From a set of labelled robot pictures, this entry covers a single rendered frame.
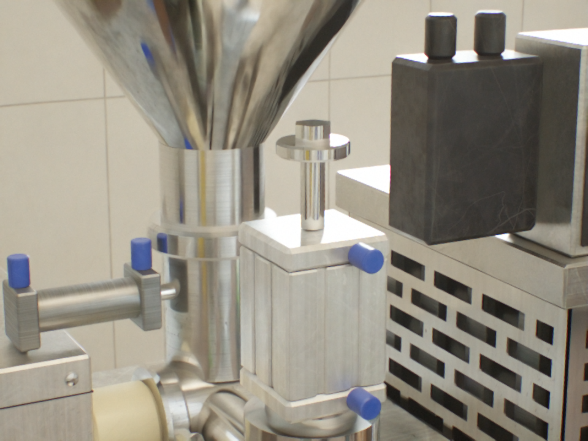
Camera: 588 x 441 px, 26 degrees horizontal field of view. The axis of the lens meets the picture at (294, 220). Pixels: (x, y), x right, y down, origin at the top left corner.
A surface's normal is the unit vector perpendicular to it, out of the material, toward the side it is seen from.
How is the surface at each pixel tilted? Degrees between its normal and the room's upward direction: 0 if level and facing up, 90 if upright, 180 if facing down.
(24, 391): 90
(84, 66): 90
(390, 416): 0
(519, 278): 90
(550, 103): 90
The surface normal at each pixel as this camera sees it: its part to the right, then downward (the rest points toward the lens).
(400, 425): 0.00, -0.97
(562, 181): -0.89, 0.12
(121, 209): 0.46, 0.23
